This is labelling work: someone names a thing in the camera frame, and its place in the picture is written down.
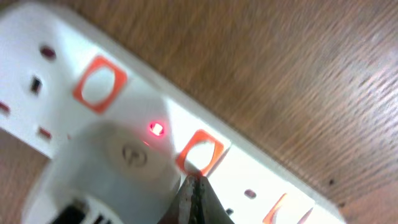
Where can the white USB wall charger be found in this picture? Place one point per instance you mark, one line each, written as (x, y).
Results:
(107, 172)

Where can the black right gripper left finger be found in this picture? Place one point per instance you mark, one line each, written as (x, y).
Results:
(184, 207)

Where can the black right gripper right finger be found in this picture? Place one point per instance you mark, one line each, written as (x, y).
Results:
(210, 209)

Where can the white power strip red switches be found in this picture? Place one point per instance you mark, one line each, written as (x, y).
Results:
(60, 75)

